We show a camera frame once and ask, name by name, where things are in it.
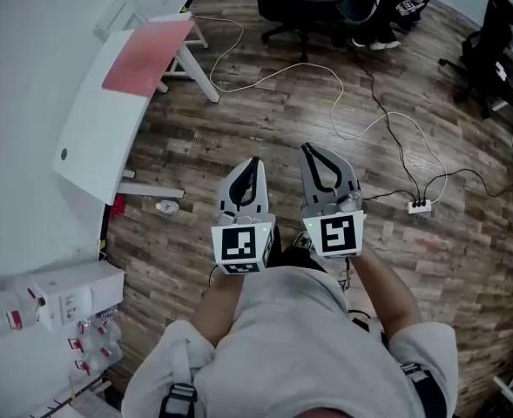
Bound white folded stand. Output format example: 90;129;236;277
92;0;151;41

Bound person's black trousers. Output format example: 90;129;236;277
264;244;327;274

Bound large clear water bottle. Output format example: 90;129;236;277
0;276;48;338

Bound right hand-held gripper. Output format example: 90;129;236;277
298;143;368;260

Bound black cable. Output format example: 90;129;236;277
355;54;513;204

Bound person's grey shirt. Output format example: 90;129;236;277
120;266;460;418

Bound white cardboard box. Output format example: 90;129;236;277
29;261;126;333

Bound person's right forearm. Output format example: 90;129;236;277
347;244;422;343

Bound pink cloth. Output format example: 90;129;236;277
101;19;195;99

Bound person's left forearm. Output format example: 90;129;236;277
192;272;246;361

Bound black mesh chair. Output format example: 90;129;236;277
438;0;513;119

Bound white cable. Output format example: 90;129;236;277
192;13;449;204

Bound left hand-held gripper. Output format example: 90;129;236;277
211;157;276;276

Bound white power strip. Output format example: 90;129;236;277
407;198;434;215

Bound pack of water bottles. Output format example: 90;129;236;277
66;309;125;376

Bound white desk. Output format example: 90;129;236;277
51;12;222;206

